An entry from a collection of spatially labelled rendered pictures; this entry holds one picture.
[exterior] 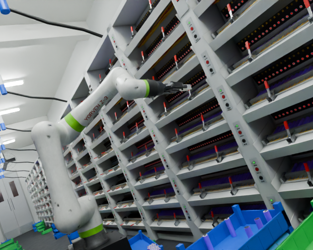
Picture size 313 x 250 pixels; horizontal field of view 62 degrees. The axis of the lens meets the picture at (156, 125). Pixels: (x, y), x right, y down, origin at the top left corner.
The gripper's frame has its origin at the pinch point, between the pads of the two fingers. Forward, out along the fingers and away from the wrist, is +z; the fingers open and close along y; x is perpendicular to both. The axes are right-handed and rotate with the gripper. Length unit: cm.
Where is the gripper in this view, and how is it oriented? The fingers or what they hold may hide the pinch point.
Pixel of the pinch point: (185, 88)
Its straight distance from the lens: 148.9
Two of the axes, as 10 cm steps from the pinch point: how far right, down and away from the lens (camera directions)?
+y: 4.8, -3.0, -8.2
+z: 8.4, -1.0, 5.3
